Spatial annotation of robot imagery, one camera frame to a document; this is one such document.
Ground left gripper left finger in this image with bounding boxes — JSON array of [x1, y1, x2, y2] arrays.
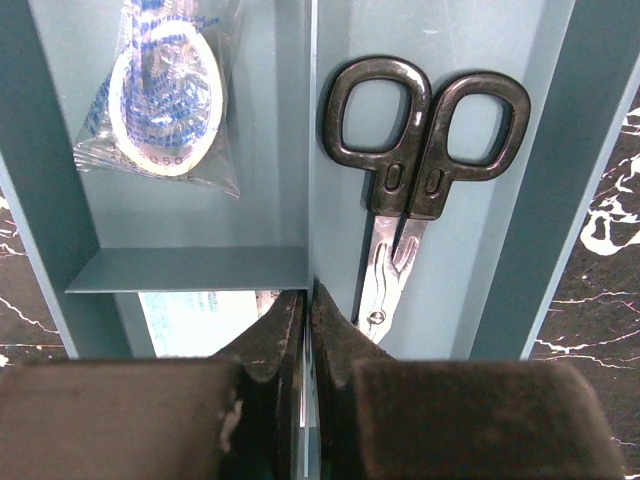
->
[[1, 290, 306, 479]]

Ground white blue bandage box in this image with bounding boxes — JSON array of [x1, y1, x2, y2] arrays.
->
[[138, 290, 280, 358]]

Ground clear bag with rubber bands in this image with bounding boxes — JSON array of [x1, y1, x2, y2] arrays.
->
[[73, 1, 243, 198]]

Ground blue divided tray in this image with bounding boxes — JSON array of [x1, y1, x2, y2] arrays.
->
[[0, 0, 640, 480]]

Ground black handled scissors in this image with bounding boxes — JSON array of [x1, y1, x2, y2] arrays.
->
[[322, 55, 531, 344]]

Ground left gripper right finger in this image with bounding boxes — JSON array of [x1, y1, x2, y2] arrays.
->
[[310, 284, 625, 479]]

